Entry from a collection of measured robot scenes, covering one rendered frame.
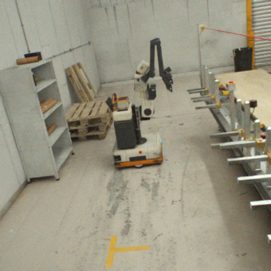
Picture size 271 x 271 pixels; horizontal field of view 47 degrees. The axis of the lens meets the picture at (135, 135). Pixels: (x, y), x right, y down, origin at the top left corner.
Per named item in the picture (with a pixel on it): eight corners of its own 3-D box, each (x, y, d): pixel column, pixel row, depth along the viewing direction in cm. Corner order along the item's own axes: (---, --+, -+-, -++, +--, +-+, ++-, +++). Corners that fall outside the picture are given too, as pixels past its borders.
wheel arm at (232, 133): (209, 139, 271) (209, 135, 270) (209, 138, 275) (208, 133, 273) (260, 133, 267) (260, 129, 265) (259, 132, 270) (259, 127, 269)
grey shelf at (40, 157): (28, 183, 428) (-6, 72, 375) (48, 156, 512) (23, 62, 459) (59, 180, 423) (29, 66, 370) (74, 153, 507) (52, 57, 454)
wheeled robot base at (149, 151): (114, 169, 422) (111, 152, 414) (119, 150, 482) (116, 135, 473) (163, 163, 416) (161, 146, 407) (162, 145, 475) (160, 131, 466)
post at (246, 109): (246, 158, 253) (245, 102, 237) (245, 156, 256) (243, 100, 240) (250, 157, 253) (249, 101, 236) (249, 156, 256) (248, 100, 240)
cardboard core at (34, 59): (15, 59, 420) (36, 56, 417) (17, 59, 428) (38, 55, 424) (17, 65, 423) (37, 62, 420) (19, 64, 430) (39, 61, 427)
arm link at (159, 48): (155, 41, 375) (155, 41, 365) (160, 39, 375) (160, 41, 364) (159, 75, 390) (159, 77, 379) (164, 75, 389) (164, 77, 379)
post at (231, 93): (231, 136, 300) (229, 90, 285) (229, 134, 305) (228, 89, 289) (236, 135, 300) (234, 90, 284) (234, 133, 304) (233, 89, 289)
